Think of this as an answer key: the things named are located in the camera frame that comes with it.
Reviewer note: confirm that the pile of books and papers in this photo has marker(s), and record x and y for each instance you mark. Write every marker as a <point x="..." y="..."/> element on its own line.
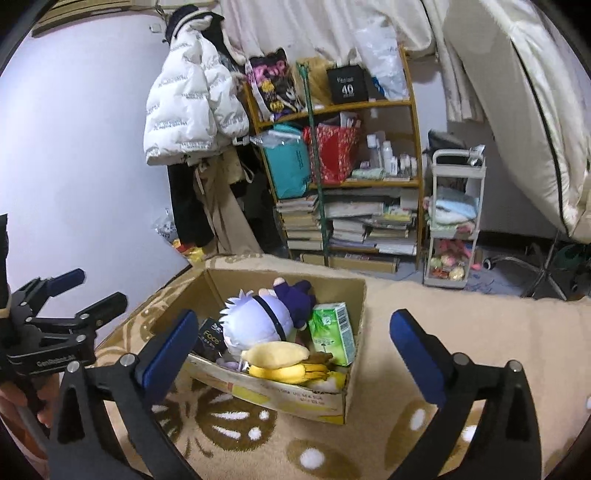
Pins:
<point x="369" y="226"/>

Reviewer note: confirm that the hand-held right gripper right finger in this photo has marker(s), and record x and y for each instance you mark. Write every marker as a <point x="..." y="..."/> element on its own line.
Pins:
<point x="415" y="362"/>

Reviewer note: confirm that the colourful plush toys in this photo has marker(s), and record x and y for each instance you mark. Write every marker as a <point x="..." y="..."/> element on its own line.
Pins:
<point x="450" y="265"/>

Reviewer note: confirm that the metal chair base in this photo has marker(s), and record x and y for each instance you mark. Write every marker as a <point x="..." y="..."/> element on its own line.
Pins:
<point x="549" y="268"/>

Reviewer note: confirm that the stack of books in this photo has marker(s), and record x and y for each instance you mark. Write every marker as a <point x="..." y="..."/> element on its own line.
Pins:
<point x="300" y="221"/>

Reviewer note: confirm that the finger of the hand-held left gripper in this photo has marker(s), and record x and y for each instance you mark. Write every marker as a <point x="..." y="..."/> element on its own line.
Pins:
<point x="51" y="286"/>
<point x="94" y="308"/>

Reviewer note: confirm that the flat cardboard box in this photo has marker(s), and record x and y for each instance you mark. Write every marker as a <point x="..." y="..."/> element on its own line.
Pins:
<point x="351" y="263"/>

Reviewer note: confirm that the green pole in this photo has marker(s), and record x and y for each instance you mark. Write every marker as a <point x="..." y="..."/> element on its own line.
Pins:
<point x="316" y="161"/>

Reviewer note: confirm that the white puffer jacket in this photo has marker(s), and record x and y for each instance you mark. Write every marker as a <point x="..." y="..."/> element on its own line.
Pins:
<point x="184" y="92"/>

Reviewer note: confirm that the printed cardboard box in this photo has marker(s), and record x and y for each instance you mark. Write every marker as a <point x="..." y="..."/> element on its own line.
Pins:
<point x="286" y="402"/>

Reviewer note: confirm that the mint green pouch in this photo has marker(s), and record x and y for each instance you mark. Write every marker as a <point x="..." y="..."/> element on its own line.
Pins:
<point x="367" y="174"/>

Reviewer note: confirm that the light yellow plush toy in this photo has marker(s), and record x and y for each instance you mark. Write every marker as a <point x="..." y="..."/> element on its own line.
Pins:
<point x="334" y="381"/>

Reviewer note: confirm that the cream yellow oval plush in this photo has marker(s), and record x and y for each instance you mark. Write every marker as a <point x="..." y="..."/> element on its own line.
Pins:
<point x="272" y="354"/>

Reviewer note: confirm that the teal bag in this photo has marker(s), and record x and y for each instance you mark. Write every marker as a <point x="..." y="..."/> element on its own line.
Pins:
<point x="288" y="166"/>

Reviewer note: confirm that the black pink printed tote bag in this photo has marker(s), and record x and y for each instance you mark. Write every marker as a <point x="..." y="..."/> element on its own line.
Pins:
<point x="277" y="87"/>

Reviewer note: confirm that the dark grey hanging garment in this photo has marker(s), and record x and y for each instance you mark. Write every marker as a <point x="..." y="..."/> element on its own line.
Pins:
<point x="258" y="212"/>

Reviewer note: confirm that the yellow banana plush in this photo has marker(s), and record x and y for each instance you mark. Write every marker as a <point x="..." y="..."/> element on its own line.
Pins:
<point x="277" y="373"/>

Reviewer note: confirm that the white hanging sheet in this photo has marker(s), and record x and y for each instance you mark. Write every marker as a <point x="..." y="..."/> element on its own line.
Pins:
<point x="323" y="23"/>

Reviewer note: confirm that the group of toiletry bottles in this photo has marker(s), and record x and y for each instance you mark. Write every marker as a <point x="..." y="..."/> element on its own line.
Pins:
<point x="388" y="157"/>

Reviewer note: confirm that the black hanging coat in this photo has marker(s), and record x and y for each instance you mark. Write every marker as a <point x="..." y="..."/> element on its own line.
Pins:
<point x="184" y="207"/>

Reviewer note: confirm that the patterned plastic bag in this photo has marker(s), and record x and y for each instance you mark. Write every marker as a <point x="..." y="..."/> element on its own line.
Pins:
<point x="164" y="228"/>

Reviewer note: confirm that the blue white pillow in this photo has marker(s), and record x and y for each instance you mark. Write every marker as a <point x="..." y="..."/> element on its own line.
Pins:
<point x="455" y="207"/>

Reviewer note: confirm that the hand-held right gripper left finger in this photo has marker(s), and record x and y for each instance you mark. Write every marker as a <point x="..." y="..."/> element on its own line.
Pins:
<point x="168" y="357"/>

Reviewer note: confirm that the purple robed plush doll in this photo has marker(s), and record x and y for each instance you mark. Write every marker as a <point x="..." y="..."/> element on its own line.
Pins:
<point x="258" y="318"/>

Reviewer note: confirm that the black paper bag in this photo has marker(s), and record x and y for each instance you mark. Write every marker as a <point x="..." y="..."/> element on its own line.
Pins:
<point x="346" y="87"/>

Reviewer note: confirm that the tan fluffy bag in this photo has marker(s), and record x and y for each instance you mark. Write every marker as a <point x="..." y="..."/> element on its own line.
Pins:
<point x="319" y="83"/>

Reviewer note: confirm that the clear plastic bag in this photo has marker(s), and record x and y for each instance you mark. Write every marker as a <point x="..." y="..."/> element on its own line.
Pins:
<point x="383" y="60"/>

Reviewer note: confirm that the beige trench coat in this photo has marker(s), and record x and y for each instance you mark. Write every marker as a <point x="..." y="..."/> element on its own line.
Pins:
<point x="221" y="217"/>

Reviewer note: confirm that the wooden shelf unit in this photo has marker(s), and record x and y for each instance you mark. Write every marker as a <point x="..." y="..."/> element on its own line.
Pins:
<point x="360" y="107"/>

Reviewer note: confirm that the black tissue pack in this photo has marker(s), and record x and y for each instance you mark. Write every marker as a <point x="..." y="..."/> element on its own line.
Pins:
<point x="212" y="340"/>

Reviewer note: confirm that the red patterned bag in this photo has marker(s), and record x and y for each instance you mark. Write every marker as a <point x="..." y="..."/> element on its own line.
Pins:
<point x="334" y="152"/>

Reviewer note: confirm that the brown plush toy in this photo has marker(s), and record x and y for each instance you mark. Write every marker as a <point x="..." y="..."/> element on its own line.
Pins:
<point x="321" y="358"/>

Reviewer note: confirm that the green drink carton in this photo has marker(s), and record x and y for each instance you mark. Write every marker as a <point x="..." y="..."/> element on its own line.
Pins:
<point x="330" y="332"/>

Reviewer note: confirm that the beige brown printed rug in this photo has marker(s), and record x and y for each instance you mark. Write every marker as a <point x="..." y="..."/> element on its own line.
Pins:
<point x="461" y="314"/>

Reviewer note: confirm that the white trolley cart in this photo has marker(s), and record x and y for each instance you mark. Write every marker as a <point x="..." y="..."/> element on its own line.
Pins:
<point x="448" y="282"/>

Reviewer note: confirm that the person's left hand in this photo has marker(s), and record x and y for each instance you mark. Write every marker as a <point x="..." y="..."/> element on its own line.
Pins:
<point x="11" y="399"/>

